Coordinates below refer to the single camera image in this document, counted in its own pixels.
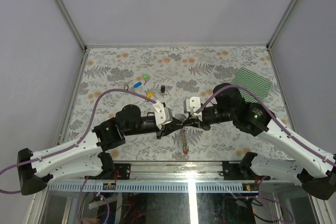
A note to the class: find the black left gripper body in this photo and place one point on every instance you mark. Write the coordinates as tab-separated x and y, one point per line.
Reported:
147	126

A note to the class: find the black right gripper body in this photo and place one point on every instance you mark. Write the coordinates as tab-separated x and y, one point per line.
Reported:
214	114

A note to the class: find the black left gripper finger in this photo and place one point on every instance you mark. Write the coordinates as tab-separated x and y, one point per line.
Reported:
176	121
168	129

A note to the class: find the yellow key tag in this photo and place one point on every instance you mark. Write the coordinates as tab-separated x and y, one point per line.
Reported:
149	95

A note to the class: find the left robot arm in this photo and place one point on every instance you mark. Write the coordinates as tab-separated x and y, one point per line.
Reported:
89	156

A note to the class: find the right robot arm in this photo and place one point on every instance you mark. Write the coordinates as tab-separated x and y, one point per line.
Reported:
310	167

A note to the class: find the blue key tag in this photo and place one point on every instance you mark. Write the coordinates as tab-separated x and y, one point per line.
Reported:
138	84

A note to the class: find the floral table mat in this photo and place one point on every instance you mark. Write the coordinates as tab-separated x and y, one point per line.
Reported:
185	72

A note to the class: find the green key tag far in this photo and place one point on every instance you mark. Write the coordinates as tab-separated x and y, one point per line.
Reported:
146	77

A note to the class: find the green striped cloth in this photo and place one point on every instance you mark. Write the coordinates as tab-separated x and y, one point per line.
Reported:
253	82

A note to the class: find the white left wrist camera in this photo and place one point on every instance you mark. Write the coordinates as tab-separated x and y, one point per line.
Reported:
163	115

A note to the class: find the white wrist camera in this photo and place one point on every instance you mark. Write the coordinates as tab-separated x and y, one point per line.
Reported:
191	105
163	115

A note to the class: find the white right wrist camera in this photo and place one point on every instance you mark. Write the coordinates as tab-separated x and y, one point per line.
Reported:
191	105

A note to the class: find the aluminium front rail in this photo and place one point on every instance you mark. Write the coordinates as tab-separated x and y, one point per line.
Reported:
167	177

